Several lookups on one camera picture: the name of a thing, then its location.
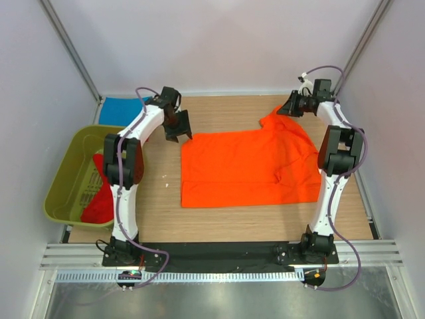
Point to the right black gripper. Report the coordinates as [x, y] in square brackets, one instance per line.
[289, 107]

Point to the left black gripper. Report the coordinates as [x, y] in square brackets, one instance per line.
[172, 135]

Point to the orange t shirt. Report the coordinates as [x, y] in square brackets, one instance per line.
[273, 165]

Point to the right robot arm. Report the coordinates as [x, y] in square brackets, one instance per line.
[339, 156]

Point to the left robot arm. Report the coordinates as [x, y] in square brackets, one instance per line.
[123, 166]

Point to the blue folded t shirt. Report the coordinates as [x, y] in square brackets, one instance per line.
[119, 111]

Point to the red t shirt in basket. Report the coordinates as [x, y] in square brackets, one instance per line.
[100, 210]

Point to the olive green plastic basket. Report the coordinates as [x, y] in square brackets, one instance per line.
[78, 180]

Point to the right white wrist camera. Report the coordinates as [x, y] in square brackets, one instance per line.
[306, 88]

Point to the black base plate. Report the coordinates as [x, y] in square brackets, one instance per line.
[221, 257]

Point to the right aluminium corner post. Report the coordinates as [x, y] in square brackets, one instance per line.
[370, 29]

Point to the aluminium corner post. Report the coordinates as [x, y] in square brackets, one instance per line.
[370, 29]
[65, 39]

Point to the white slotted cable duct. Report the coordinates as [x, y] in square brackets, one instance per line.
[132, 276]

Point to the aluminium frame rail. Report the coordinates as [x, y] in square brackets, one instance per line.
[84, 255]

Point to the left aluminium corner post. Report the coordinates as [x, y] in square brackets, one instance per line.
[65, 39]

